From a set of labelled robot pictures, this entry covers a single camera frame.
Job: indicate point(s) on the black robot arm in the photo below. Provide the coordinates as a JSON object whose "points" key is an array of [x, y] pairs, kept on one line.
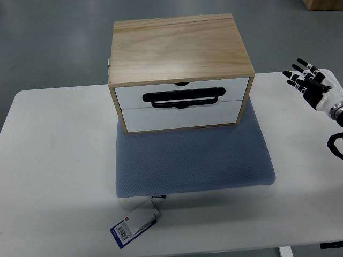
{"points": [[335, 113]]}

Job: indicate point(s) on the white table leg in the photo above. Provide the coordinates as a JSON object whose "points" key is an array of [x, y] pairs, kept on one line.
{"points": [[285, 251]]}

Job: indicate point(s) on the white and blue price tag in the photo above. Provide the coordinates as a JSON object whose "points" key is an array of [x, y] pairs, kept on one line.
{"points": [[135, 223]]}

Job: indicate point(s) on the wooden drawer cabinet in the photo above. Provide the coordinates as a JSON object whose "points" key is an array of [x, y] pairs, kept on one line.
{"points": [[178, 51]]}

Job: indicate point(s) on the black table controller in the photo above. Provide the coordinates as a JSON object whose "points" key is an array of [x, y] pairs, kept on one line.
{"points": [[330, 245]]}

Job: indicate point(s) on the cardboard box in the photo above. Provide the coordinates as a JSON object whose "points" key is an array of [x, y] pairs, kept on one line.
{"points": [[323, 5]]}

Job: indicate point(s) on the black drawer handle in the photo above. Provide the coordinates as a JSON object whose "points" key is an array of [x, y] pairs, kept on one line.
{"points": [[182, 99]]}

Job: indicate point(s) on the white drawer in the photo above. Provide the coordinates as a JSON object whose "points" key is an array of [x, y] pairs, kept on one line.
{"points": [[131, 97]]}

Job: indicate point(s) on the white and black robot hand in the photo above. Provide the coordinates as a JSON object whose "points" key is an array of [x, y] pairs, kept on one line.
{"points": [[318, 88]]}

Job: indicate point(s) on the blue-grey cushion mat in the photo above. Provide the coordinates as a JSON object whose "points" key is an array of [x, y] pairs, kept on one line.
{"points": [[194, 160]]}

